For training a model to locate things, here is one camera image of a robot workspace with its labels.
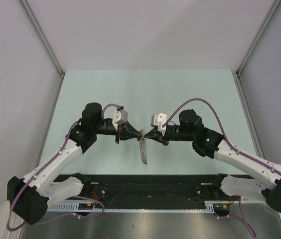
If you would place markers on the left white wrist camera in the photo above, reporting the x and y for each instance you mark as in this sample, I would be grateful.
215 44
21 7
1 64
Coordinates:
120 117

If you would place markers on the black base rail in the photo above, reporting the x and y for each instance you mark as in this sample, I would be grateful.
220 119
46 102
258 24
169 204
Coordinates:
154 191

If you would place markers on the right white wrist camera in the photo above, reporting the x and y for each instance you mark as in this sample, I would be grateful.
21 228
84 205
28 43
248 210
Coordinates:
159 120

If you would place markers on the white slotted cable duct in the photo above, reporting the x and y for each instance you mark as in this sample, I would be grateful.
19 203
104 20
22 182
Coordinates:
87 207

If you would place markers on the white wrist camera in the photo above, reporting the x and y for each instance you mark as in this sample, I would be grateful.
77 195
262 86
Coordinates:
120 117
159 120

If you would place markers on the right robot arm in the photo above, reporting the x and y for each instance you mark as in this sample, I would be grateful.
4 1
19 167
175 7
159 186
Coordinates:
264 183

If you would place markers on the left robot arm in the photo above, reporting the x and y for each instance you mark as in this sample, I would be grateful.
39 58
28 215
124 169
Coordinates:
31 195

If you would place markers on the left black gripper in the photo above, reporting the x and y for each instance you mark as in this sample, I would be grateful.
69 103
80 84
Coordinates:
126 132

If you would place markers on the large metal keyring disc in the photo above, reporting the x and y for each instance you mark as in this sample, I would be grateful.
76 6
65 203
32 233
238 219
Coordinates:
142 146

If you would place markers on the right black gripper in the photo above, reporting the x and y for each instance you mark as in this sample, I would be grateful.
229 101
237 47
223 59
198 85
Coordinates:
157 136

